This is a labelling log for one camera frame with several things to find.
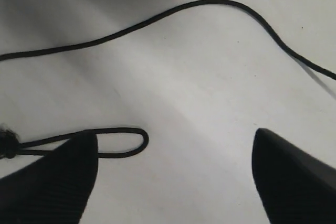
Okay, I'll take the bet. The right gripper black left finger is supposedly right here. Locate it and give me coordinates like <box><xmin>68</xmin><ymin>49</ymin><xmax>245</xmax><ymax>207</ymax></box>
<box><xmin>1</xmin><ymin>132</ymin><xmax>99</xmax><ymax>223</ymax></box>

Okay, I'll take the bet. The black rope with loop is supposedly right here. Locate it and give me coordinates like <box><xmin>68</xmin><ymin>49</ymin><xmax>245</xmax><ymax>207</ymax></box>
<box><xmin>0</xmin><ymin>0</ymin><xmax>336</xmax><ymax>159</ymax></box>

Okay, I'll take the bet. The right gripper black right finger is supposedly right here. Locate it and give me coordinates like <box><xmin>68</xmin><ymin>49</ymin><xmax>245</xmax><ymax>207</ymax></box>
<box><xmin>252</xmin><ymin>129</ymin><xmax>335</xmax><ymax>223</ymax></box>

